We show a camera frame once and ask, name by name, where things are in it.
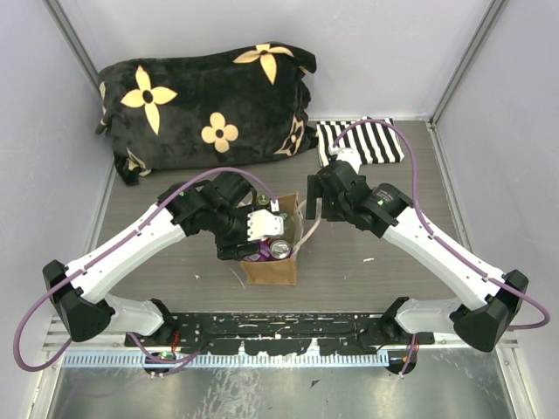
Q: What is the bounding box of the aluminium rail frame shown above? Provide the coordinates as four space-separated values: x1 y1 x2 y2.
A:
42 312 521 368

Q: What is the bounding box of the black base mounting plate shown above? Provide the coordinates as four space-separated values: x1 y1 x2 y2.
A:
124 310 436 357

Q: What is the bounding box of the green glass bottle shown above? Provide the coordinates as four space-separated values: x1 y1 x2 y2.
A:
258 194 271 206

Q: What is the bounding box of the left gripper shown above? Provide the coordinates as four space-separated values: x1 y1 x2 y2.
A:
210 203 262 259

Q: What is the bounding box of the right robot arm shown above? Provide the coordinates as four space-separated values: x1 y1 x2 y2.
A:
306 161 529 353

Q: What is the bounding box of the black floral plush blanket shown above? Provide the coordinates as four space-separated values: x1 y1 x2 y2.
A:
96 42 317 185

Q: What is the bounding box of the clear glass bottle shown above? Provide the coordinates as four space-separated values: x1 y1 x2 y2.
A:
279 212 296 244

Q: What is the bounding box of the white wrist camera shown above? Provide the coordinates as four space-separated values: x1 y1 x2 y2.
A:
246 199 285 241
333 148 362 174

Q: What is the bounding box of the purple soda can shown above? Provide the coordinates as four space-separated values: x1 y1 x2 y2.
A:
269 239 292 260

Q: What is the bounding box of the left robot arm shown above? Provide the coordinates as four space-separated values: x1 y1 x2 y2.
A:
43 172 259 346

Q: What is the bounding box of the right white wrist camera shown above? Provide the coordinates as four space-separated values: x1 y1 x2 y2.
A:
333 148 362 174

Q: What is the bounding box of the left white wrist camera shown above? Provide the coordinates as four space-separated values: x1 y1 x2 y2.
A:
246 199 285 241

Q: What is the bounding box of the black white striped cloth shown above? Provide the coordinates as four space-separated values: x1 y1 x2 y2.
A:
316 120 404 167

